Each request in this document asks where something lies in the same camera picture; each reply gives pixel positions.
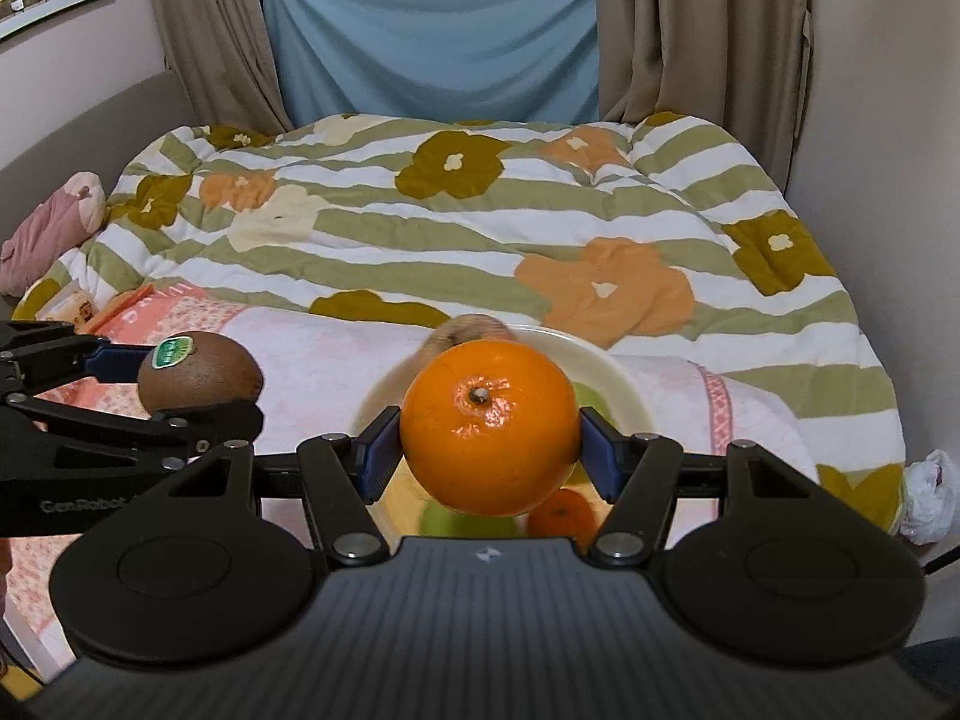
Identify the pink plush toy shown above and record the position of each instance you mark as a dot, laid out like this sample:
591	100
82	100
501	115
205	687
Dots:
52	229

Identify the brown kiwi with green sticker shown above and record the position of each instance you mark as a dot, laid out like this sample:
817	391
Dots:
202	382

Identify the green apple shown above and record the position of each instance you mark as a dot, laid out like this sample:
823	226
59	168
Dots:
592	399
450	523

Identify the blue hanging cloth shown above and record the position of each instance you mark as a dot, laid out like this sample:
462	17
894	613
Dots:
427	37

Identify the small mandarin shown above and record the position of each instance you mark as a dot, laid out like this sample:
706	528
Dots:
559	514

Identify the tissue packet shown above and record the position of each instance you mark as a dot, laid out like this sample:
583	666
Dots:
75	309

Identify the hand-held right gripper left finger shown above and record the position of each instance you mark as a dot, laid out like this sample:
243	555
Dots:
381	457

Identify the red-yellow apple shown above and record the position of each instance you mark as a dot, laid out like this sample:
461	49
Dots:
465	330

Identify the cream plate with duck print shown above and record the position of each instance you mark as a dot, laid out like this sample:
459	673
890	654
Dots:
607	379

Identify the white plastic bag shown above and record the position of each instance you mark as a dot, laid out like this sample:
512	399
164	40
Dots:
926	495

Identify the grey upholstered bed frame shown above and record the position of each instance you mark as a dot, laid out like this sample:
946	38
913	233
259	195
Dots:
82	135

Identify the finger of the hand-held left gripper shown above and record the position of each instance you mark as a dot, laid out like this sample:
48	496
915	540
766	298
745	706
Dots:
210	424
120	364

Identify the large orange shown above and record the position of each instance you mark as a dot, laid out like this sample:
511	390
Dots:
491	427

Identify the pink floral printed cloth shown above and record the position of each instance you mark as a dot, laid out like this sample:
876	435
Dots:
315	360

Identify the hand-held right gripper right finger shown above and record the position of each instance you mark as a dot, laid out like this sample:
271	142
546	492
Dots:
598	457

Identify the green striped floral blanket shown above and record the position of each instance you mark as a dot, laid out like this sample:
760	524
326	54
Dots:
450	240

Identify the beige curtain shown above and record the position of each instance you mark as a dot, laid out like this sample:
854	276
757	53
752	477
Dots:
217	22
697	37

